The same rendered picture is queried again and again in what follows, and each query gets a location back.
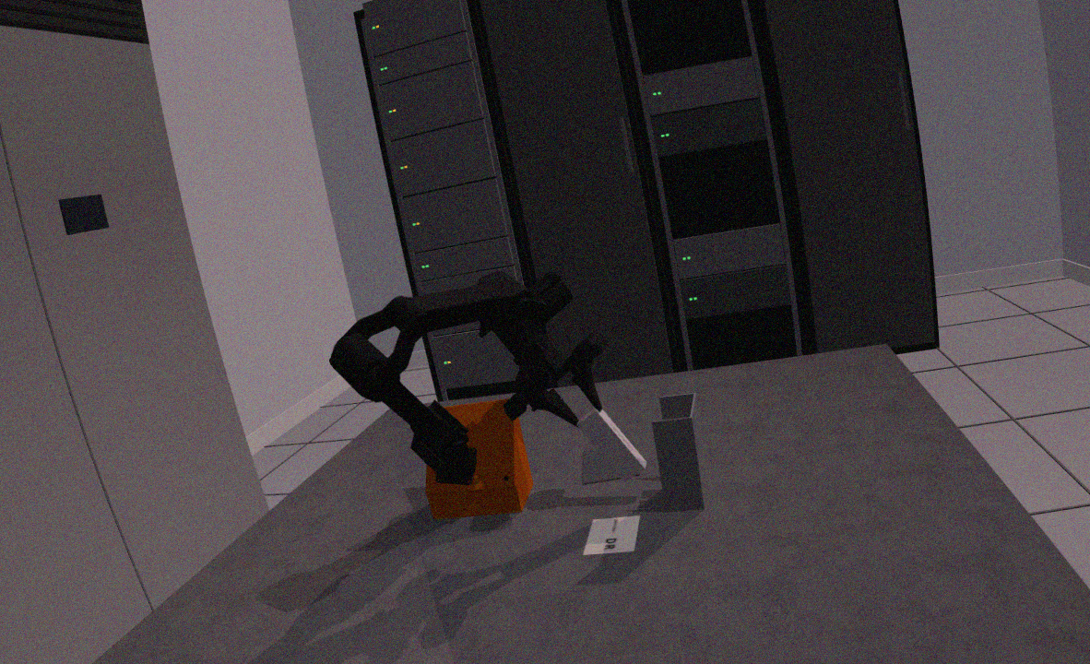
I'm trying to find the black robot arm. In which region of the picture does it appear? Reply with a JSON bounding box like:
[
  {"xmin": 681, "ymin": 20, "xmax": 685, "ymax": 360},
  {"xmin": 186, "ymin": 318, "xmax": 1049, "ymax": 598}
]
[{"xmin": 329, "ymin": 270, "xmax": 573, "ymax": 485}]

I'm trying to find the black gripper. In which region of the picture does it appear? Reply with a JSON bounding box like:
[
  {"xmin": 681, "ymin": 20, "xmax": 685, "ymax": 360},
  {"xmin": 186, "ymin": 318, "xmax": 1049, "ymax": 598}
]
[{"xmin": 504, "ymin": 329, "xmax": 609, "ymax": 427}]

